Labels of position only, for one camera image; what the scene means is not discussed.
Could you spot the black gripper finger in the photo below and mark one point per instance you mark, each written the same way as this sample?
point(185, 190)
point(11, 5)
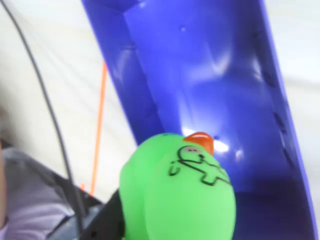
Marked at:
point(107, 220)

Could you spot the green rubber duck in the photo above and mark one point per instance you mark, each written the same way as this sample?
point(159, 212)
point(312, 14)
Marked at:
point(180, 195)

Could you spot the blue plastic box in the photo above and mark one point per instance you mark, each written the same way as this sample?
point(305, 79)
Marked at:
point(212, 75)

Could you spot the seated person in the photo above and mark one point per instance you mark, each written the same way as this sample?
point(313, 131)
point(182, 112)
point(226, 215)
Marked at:
point(30, 200)

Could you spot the orange tape strip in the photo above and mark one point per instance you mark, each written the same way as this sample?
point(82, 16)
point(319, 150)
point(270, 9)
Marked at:
point(100, 125)

